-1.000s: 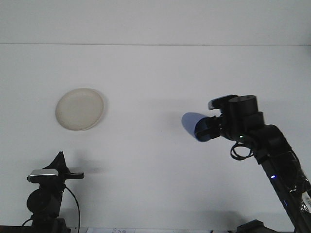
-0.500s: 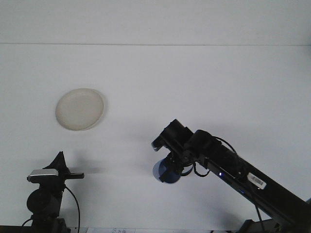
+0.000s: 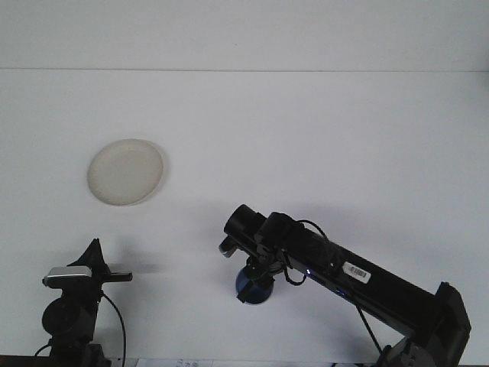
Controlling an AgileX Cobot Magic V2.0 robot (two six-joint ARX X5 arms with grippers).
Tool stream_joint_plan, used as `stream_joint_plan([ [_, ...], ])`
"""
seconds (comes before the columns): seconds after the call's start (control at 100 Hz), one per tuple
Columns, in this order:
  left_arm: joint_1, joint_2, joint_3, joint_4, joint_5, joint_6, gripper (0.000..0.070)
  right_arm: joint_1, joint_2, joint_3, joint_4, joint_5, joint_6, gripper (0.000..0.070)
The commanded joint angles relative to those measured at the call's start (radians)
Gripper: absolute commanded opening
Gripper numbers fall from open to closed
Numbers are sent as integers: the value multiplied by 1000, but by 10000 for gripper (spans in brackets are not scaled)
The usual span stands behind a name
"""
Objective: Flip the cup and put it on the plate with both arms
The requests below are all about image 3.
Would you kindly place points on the pale blue cup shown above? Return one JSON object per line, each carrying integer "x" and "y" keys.
{"x": 263, "y": 294}

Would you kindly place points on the pale round plate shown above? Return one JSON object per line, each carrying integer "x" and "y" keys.
{"x": 126, "y": 172}

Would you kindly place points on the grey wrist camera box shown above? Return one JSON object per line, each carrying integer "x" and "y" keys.
{"x": 228, "y": 250}
{"x": 68, "y": 276}

